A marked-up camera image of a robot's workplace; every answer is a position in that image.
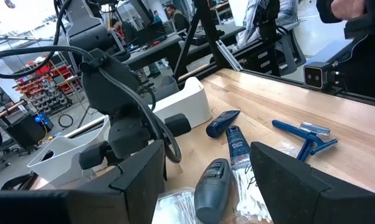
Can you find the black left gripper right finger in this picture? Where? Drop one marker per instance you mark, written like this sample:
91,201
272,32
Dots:
284,186

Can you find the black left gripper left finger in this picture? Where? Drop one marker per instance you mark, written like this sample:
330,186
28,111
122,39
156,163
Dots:
128,193

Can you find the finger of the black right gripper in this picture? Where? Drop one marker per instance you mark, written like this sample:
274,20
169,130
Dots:
94,155
178,125

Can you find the clear bag of cotton swabs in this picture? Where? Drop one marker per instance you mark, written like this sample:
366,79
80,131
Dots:
249,199

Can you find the clear bag of cotton pads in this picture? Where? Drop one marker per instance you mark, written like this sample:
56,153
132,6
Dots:
175,208

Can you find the blue disposable razor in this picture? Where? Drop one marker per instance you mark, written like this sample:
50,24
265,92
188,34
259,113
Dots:
326,145

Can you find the blue razor with clear cap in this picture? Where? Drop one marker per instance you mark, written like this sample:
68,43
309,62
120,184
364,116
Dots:
287,127

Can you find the navy tube with white print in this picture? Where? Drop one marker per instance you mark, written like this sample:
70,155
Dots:
237,146

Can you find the grey roll-on deodorant bottle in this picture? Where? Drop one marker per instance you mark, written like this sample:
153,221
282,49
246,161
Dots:
212,193

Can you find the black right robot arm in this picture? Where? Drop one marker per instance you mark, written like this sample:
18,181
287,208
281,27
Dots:
88,31

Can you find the white plastic bin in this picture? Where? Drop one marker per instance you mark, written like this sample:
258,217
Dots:
187,102

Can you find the translucent grey plastic bin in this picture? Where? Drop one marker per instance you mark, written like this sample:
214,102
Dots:
69,149

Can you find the person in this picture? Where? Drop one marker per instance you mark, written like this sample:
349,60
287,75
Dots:
126,31
368,62
157,17
179,20
253,18

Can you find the grey office desk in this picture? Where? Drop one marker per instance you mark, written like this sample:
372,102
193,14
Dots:
156,49

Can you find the black desk monitor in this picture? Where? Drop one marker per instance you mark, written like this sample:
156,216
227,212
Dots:
150,32

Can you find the red parts shelf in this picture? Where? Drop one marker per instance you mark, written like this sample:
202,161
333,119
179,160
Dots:
44,90

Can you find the black box with blue light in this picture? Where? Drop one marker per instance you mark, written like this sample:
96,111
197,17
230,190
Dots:
25,130

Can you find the copper coloured bar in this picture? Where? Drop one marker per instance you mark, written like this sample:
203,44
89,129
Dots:
7,110

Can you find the black tripod stand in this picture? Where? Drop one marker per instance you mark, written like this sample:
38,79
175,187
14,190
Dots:
206,25

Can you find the black office chair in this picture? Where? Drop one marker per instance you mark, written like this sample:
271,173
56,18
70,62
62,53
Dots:
268,25

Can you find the person's hand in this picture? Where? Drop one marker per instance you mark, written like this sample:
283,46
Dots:
346,9

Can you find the black table edge rail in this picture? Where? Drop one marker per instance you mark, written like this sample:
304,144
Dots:
284,80

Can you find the table-level camera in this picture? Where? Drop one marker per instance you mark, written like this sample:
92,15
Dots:
313,76

